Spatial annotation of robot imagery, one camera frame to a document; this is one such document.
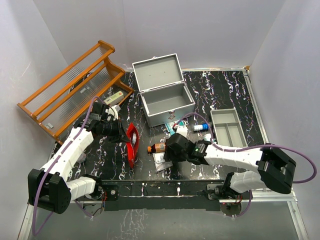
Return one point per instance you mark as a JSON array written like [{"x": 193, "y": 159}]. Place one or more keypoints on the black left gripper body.
[{"x": 110, "y": 128}]

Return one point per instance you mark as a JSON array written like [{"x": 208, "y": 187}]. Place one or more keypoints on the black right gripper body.
[{"x": 173, "y": 156}]

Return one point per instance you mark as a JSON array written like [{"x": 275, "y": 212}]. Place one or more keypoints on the red first aid pouch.
[{"x": 132, "y": 151}]

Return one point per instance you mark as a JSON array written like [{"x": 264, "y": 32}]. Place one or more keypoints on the brown medicine bottle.
[{"x": 157, "y": 148}]

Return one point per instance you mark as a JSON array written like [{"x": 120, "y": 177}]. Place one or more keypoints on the clear bag of plasters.
[{"x": 160, "y": 163}]

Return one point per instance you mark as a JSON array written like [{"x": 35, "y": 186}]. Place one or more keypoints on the grey plastic tray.
[{"x": 227, "y": 128}]

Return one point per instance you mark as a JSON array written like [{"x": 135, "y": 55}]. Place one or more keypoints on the bag of gauze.
[{"x": 133, "y": 139}]

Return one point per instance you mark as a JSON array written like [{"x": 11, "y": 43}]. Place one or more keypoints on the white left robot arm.
[{"x": 49, "y": 187}]

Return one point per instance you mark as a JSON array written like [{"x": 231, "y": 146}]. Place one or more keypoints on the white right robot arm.
[{"x": 266, "y": 166}]

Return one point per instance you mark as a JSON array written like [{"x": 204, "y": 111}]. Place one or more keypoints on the white medicine box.
[{"x": 114, "y": 99}]

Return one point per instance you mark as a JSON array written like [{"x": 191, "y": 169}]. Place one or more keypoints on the silver metal medicine case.
[{"x": 164, "y": 93}]

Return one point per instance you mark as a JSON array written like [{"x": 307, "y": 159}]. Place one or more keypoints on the white green-label bottle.
[{"x": 207, "y": 137}]

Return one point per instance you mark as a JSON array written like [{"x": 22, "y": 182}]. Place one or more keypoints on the blue white tube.
[{"x": 201, "y": 127}]

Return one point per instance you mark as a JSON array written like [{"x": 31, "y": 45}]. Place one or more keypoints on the wooden shelf rack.
[{"x": 56, "y": 105}]

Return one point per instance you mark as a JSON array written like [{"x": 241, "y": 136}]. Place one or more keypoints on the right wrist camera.
[{"x": 182, "y": 130}]

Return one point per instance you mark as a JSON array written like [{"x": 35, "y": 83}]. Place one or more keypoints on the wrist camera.
[
  {"x": 113, "y": 113},
  {"x": 182, "y": 130}
]

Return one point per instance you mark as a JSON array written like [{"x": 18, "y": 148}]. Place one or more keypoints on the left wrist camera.
[{"x": 113, "y": 113}]

